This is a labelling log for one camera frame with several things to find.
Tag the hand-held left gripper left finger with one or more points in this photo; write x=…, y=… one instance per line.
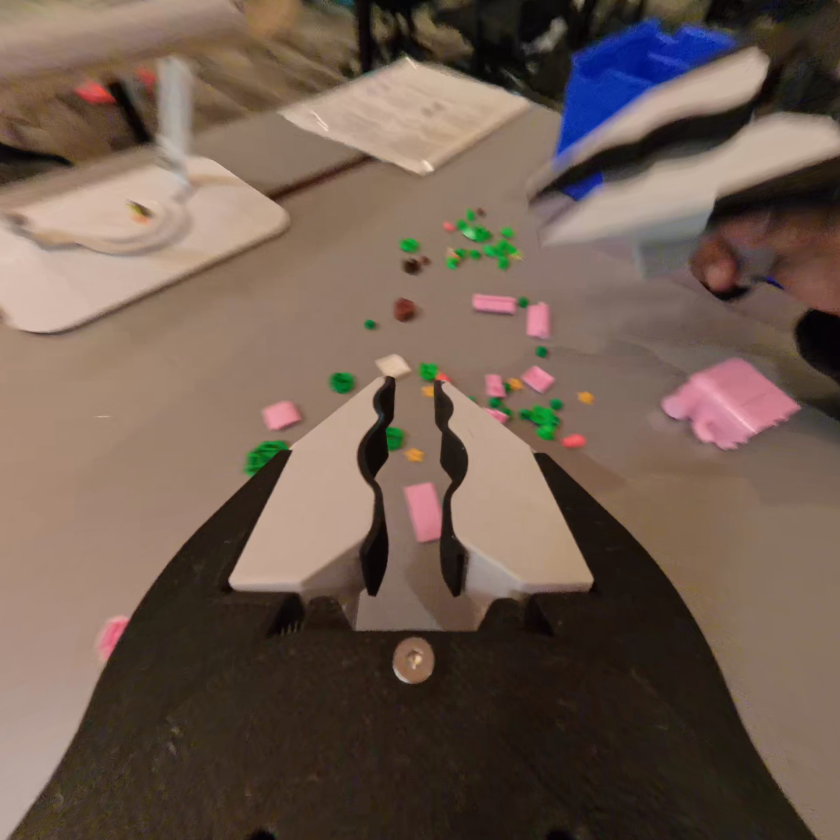
x=308, y=518

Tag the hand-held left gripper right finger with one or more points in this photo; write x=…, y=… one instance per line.
x=518, y=525

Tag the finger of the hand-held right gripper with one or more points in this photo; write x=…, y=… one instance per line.
x=682, y=98
x=689, y=184

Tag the person's right hand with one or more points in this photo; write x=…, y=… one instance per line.
x=807, y=262

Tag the blue plastic bin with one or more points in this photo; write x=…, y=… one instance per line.
x=610, y=72

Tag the green web piece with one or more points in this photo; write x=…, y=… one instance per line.
x=262, y=456

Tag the large pink smooth tile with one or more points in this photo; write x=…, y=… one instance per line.
x=423, y=513

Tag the green cone piece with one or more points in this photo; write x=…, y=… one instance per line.
x=547, y=432

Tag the red cone piece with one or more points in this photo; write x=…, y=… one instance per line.
x=573, y=441

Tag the green spiky leaf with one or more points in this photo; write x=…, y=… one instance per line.
x=541, y=415
x=429, y=372

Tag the pink square single-stud plate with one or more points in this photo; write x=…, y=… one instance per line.
x=538, y=379

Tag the large pink toothed block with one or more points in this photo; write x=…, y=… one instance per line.
x=728, y=400

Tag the scattered small green clips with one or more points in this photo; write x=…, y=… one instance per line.
x=541, y=352

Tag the white square tile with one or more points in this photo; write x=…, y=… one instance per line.
x=394, y=366

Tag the pink studded plate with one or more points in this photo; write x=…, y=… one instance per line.
x=494, y=304

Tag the brown round brick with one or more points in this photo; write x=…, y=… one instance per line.
x=405, y=310

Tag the dark brown round piece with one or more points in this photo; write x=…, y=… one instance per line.
x=411, y=266

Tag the paper in clear sleeve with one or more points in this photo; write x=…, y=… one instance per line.
x=407, y=111

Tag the white book stand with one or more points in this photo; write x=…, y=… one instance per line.
x=98, y=275

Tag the small orange black piece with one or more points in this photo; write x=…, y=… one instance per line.
x=140, y=211

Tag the pink bracket piece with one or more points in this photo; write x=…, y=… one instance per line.
x=497, y=415

